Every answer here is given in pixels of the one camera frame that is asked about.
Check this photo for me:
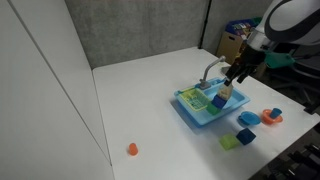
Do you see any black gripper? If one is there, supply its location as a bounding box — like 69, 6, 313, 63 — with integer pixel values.
223, 43, 268, 87

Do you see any gray metal mounting plate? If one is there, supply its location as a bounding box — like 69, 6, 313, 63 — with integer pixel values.
220, 64, 235, 76

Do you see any small orange cup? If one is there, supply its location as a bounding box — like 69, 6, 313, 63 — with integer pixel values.
128, 142, 139, 157

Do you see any small blue toy cup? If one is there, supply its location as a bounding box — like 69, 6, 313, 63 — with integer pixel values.
269, 107, 283, 120

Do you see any yellow-green dish rack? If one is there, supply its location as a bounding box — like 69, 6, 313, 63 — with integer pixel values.
179, 87, 212, 112

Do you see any dark blue toy block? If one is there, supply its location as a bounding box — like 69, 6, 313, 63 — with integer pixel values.
211, 94, 229, 110
235, 127, 257, 146

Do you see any toy storage shelf with bins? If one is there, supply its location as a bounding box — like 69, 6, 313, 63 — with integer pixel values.
216, 17, 264, 66

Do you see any gray toy faucet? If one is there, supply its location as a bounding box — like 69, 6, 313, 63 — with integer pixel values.
198, 55, 227, 90

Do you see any light green toy block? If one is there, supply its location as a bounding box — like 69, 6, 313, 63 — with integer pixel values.
218, 133, 240, 151

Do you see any blue toy bowl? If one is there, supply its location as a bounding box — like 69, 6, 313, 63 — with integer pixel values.
237, 110, 262, 127

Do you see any blue toy sink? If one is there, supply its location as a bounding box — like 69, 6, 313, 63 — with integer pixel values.
173, 77, 251, 128

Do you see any orange toy plate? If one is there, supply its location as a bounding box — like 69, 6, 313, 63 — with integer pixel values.
261, 108, 284, 126

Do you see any dark green toy block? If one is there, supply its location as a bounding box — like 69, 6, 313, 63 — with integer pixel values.
205, 102, 222, 116

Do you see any black clamp equipment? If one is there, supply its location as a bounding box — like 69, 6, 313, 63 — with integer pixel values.
249, 123, 320, 180

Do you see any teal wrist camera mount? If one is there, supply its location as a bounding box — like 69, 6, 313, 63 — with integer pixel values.
264, 51, 296, 69

